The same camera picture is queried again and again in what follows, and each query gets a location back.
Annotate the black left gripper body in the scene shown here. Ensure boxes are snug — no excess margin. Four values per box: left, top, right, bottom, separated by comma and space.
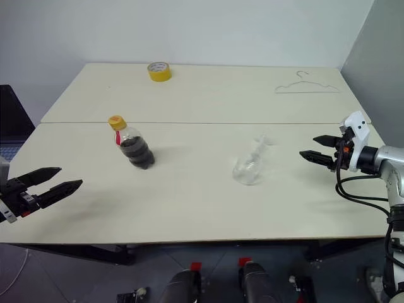
0, 177, 42, 219

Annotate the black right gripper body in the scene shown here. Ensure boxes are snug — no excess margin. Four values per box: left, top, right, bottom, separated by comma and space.
331, 126, 355, 173

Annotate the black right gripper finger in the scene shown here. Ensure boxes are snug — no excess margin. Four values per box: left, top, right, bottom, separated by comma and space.
299, 150, 336, 170
312, 134, 343, 148

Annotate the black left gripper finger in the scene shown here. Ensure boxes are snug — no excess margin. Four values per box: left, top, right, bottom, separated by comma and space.
17, 167, 62, 191
37, 179, 84, 210

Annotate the dark liquid plastic bottle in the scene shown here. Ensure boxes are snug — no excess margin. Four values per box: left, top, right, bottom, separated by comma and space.
108, 121, 157, 172

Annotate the yellow bottle cap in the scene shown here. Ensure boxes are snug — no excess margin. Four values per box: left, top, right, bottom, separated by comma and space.
107, 115, 128, 131

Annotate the black laptop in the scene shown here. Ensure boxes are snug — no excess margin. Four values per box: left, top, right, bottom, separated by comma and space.
0, 84, 37, 165

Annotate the clear glass flask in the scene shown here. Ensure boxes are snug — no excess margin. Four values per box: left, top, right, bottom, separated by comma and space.
232, 134, 274, 187

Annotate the grey sneaker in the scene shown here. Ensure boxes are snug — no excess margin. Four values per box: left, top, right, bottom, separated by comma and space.
355, 266, 385, 295

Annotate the dark rounded shape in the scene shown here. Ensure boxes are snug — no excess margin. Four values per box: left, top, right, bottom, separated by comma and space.
238, 260, 285, 303
160, 269, 203, 303

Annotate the yellow tape roll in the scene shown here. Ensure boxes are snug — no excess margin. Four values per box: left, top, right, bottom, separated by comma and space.
146, 61, 173, 83

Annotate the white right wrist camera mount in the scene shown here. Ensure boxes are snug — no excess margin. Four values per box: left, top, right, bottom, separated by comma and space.
338, 110, 371, 173

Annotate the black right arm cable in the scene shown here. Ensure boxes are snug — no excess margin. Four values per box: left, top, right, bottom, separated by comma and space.
335, 157, 393, 219

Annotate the white wire clothes hanger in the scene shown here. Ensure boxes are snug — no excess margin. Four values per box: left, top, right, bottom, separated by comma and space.
273, 70, 342, 95

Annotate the black table frame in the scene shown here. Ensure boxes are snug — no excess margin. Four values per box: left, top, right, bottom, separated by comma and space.
17, 242, 137, 266

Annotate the small black floor bracket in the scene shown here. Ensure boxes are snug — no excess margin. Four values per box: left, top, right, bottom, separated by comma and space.
116, 286, 150, 303
288, 275, 317, 303

